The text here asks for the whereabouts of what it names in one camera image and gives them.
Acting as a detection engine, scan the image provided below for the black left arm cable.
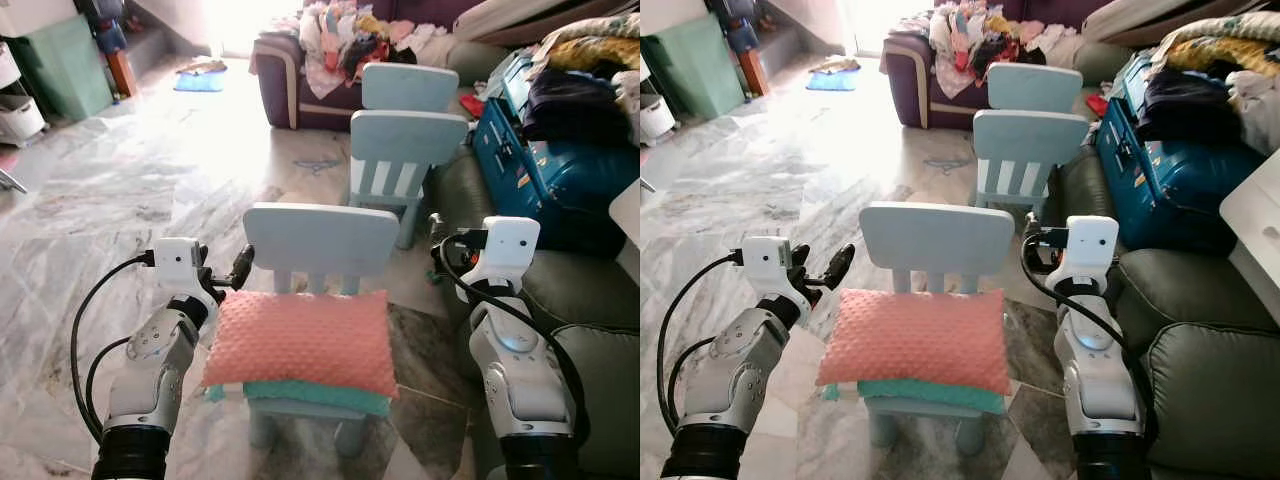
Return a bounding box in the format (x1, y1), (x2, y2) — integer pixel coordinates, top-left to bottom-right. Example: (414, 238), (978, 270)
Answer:
(85, 337), (136, 421)
(655, 250), (746, 436)
(666, 337), (716, 421)
(70, 252), (156, 441)

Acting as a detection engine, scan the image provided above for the white storage bin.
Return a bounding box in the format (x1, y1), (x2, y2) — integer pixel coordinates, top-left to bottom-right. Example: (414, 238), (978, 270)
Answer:
(0, 42), (48, 148)
(640, 70), (678, 146)

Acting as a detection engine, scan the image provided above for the pink dotted pillow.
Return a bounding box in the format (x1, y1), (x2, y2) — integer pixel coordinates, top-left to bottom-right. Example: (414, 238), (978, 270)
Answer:
(202, 290), (399, 399)
(816, 288), (1013, 396)

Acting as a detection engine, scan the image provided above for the purple sofa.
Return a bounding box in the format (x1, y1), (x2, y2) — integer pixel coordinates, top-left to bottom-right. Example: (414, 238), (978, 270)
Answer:
(880, 0), (1111, 129)
(250, 0), (481, 131)

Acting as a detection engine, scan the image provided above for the pile of colourful clothes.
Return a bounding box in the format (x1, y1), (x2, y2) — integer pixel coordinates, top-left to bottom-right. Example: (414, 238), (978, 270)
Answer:
(925, 3), (1081, 96)
(297, 3), (451, 99)

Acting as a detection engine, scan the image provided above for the blue floor mat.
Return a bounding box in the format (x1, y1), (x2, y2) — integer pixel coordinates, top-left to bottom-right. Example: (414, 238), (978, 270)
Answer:
(806, 67), (861, 93)
(173, 70), (227, 94)

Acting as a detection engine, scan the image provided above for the grey green sofa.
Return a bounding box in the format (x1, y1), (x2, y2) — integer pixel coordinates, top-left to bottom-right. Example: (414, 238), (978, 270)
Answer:
(428, 148), (641, 480)
(1045, 145), (1280, 480)

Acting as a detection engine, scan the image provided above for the blue hard suitcase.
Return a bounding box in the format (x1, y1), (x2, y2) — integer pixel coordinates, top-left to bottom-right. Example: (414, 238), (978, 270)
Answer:
(470, 50), (641, 256)
(1095, 50), (1266, 251)

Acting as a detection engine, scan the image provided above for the light blue child chair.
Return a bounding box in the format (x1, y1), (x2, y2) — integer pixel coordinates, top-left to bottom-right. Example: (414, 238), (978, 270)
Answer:
(972, 108), (1091, 236)
(987, 63), (1084, 113)
(361, 63), (460, 113)
(243, 203), (401, 459)
(349, 110), (469, 251)
(859, 202), (1016, 456)

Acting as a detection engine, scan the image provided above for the white cloth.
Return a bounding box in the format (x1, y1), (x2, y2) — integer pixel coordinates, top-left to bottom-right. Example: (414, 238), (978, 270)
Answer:
(610, 70), (641, 141)
(1225, 70), (1280, 153)

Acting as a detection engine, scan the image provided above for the yellow blanket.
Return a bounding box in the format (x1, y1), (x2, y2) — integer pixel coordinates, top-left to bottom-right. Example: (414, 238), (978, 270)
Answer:
(545, 35), (641, 76)
(1165, 37), (1280, 79)

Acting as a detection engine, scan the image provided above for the green cabinet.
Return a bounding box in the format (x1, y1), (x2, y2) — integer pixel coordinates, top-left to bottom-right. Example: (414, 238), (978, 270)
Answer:
(8, 15), (116, 123)
(640, 12), (746, 121)

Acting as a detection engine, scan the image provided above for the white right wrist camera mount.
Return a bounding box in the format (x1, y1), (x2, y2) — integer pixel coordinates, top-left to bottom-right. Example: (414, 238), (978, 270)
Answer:
(480, 217), (542, 291)
(1063, 215), (1120, 293)

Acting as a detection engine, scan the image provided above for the dark folded clothing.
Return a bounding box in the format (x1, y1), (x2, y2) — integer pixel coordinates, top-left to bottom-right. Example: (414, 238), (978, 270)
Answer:
(520, 68), (633, 149)
(1135, 65), (1246, 143)

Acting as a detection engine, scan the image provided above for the brown wooden box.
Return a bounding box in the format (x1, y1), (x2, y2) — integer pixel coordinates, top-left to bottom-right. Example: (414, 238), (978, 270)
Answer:
(105, 48), (138, 99)
(735, 48), (769, 98)

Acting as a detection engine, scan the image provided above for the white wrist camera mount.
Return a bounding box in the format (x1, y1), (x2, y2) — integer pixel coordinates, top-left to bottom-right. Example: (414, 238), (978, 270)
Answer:
(1063, 215), (1120, 293)
(742, 236), (798, 298)
(480, 217), (542, 291)
(153, 238), (207, 297)

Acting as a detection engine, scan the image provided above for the beige mattress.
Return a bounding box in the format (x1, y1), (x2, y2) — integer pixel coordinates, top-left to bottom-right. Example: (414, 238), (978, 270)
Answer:
(1082, 0), (1280, 46)
(453, 0), (641, 48)

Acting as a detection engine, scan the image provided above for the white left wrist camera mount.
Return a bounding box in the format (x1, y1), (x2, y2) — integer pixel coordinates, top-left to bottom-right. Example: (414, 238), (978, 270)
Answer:
(153, 238), (207, 297)
(742, 236), (798, 298)

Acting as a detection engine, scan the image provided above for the teal dotted pillow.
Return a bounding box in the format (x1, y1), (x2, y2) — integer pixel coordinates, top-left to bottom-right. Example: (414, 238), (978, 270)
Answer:
(205, 380), (393, 419)
(820, 378), (1006, 416)

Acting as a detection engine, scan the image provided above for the white appliance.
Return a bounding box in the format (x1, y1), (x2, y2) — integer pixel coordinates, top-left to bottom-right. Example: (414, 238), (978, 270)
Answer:
(608, 178), (641, 246)
(1218, 150), (1280, 326)

